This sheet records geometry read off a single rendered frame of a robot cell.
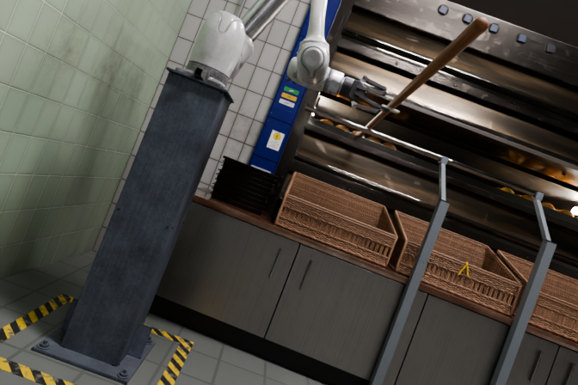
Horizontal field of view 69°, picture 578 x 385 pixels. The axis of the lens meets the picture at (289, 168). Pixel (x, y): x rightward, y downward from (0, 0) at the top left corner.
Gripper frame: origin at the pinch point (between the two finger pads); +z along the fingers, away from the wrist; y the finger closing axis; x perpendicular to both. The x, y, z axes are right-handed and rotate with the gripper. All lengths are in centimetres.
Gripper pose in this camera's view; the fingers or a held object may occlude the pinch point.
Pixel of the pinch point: (391, 104)
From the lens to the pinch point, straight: 163.6
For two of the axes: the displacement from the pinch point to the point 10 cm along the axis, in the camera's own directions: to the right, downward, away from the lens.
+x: -0.3, -0.4, -10.0
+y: -3.6, 9.3, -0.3
